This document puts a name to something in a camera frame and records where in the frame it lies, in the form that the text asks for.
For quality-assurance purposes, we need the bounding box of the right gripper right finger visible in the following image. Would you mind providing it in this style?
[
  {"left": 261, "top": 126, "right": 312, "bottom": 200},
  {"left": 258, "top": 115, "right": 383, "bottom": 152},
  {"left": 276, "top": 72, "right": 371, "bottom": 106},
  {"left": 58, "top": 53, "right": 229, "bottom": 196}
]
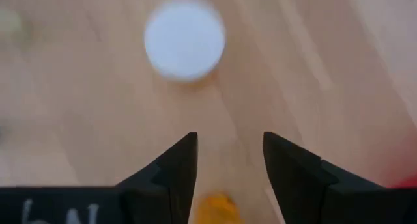
[{"left": 262, "top": 131, "right": 417, "bottom": 224}]

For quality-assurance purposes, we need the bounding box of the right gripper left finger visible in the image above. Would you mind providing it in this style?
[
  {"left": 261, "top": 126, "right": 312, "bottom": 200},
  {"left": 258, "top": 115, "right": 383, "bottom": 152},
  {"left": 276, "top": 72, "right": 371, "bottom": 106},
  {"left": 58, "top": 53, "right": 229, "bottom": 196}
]
[{"left": 0, "top": 132, "right": 199, "bottom": 224}]

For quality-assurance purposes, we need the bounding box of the yellow pill bottle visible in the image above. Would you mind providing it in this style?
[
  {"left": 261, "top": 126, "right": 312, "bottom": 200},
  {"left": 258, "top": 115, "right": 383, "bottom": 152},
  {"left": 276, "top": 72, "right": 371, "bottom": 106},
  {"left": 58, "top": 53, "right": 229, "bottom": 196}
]
[{"left": 194, "top": 191, "right": 244, "bottom": 224}]

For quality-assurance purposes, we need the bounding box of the small orange pill bottle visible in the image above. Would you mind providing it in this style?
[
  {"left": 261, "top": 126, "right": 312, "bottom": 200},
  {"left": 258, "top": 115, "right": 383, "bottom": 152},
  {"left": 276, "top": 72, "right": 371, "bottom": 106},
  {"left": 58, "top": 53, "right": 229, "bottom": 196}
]
[{"left": 143, "top": 0, "right": 227, "bottom": 83}]

